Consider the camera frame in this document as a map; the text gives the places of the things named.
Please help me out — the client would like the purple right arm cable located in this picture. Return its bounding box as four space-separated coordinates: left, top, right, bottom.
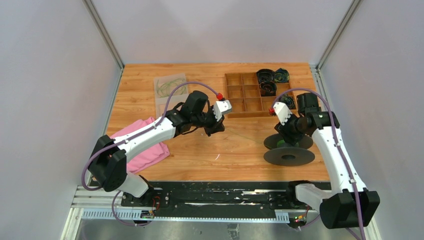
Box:
271 87 367 240

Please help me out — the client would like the wooden compartment tray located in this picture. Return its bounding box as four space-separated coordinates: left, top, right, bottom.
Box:
224 72 292 119

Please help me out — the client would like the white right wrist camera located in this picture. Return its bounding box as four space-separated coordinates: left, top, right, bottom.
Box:
269 101 293 126

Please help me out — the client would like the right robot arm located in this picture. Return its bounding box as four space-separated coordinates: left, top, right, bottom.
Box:
264 91 380 230

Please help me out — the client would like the green yellow rolled tie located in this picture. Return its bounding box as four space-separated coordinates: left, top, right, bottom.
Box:
273 68 290 83

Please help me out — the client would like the dark blue rolled tie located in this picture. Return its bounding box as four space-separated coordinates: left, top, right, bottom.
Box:
256 68 275 84

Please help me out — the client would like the pink folded cloth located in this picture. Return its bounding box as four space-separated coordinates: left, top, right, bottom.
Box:
110 117 170 174

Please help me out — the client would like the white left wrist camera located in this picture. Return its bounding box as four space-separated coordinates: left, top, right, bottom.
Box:
212 93 233 122

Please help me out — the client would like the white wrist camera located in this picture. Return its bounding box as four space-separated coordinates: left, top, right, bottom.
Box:
212 93 233 122
269 101 293 126

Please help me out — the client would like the aluminium frame post right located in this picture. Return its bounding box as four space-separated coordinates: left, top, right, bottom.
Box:
309 0 363 106

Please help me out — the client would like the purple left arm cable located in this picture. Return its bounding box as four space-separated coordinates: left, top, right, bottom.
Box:
81 81 221 228

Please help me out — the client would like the aluminium frame post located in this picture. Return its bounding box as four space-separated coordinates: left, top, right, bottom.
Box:
82 0 125 72
309 0 363 106

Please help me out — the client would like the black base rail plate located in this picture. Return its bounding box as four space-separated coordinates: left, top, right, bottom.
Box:
89 180 324 223

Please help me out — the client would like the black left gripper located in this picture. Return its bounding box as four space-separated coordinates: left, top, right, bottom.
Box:
192 105 226 137

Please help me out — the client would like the clear plastic box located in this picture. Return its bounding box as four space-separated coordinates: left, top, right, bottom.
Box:
153 73 191 117

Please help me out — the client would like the green blue rolled tie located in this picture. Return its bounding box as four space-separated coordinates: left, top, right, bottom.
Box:
278 93 296 110

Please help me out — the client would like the orange floral rolled tie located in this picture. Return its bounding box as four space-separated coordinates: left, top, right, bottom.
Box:
259 81 277 97

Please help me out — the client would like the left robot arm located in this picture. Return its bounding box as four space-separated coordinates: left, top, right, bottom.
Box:
85 90 232 207

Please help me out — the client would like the green wire in box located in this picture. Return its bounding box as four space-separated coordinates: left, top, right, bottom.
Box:
156 77 188 98

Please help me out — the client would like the aluminium frame post left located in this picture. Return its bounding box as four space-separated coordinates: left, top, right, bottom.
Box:
82 0 125 72

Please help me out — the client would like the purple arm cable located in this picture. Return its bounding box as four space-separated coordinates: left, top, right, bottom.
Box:
81 81 221 228
271 87 367 240

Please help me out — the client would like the green wire bundle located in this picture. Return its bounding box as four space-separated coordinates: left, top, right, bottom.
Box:
225 129 289 148

